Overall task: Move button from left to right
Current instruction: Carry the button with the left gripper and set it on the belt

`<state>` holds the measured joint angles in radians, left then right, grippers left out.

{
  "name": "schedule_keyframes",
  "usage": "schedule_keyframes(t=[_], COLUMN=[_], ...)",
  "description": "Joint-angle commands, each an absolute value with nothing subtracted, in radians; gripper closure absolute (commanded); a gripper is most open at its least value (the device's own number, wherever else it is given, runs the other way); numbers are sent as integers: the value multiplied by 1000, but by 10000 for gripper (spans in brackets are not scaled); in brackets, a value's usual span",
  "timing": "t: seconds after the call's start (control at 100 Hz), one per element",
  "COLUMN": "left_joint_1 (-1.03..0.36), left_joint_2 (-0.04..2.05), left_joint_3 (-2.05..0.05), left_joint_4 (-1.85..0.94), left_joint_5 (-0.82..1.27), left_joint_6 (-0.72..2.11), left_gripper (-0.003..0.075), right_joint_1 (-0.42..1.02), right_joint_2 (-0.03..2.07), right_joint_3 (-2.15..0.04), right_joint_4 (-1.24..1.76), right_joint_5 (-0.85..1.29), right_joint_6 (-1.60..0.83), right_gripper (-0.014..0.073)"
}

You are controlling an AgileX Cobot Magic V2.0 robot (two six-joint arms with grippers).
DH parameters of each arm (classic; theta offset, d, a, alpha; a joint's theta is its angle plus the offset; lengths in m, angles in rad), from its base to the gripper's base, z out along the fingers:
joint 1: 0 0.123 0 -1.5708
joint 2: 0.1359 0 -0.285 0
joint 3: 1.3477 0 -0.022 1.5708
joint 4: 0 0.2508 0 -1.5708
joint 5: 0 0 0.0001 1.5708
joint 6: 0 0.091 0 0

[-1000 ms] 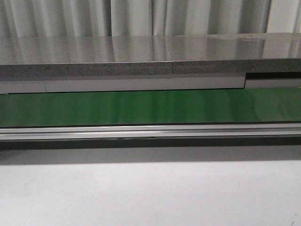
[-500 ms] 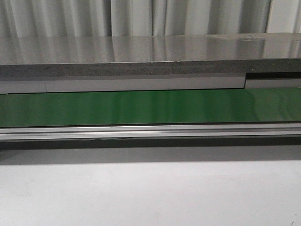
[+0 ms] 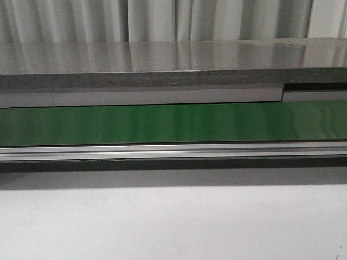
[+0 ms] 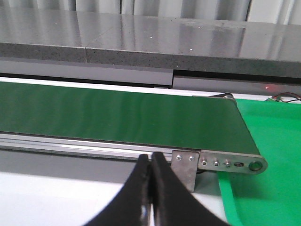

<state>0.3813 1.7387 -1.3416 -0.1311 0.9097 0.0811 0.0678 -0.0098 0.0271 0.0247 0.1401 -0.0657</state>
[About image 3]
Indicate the aluminium conveyor frame rail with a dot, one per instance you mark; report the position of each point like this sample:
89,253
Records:
157,151

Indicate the grey stone countertop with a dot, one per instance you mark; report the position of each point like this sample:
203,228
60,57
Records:
64,66

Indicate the white curtain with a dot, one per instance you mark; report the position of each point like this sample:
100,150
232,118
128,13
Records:
136,21

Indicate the grey cabinet front panel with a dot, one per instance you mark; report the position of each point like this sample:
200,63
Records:
173,95

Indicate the green conveyor belt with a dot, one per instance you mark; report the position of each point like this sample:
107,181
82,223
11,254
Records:
223,122

